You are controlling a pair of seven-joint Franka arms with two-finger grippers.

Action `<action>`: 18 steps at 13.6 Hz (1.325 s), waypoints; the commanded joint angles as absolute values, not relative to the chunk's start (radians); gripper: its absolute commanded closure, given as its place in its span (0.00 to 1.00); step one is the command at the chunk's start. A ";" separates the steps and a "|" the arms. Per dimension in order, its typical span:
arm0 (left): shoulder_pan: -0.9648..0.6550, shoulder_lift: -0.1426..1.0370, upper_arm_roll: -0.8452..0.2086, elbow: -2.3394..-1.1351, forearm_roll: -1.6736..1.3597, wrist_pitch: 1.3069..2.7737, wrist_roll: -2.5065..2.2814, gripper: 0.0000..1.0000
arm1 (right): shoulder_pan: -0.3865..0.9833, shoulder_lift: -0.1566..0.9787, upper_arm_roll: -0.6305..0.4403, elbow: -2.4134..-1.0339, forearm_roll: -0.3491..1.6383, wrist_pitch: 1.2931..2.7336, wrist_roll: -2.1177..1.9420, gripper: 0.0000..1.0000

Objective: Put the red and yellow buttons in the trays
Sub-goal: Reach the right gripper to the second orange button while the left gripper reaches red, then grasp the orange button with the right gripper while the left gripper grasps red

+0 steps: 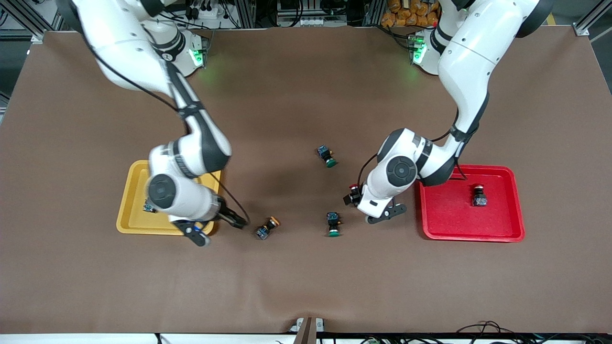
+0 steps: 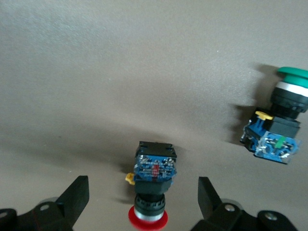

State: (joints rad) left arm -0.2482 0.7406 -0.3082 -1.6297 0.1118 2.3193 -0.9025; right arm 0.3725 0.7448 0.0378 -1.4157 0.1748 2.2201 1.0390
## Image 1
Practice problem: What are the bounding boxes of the red plastic tray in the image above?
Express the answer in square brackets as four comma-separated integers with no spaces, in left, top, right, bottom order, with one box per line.
[418,163,526,243]

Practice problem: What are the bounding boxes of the yellow plastic tray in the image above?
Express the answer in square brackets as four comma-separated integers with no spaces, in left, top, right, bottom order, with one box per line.
[116,160,222,237]

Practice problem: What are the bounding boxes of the brown table mat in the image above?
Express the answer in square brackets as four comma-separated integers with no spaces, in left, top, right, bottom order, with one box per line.
[0,26,612,335]

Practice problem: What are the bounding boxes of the pile of orange objects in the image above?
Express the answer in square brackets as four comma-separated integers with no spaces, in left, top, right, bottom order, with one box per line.
[381,0,440,28]

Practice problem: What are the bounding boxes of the white power strip with plugs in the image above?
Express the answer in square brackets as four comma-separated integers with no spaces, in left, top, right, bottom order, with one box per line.
[184,0,225,21]

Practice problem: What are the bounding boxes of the grey camera mount clamp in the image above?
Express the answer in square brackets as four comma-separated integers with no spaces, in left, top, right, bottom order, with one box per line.
[289,316,326,344]

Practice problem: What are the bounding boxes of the black cable bundle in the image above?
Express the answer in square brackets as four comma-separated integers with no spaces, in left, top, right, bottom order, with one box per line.
[457,320,510,335]

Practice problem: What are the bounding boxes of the aluminium frame post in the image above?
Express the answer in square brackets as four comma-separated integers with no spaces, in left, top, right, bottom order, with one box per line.
[572,0,612,37]
[0,0,48,44]

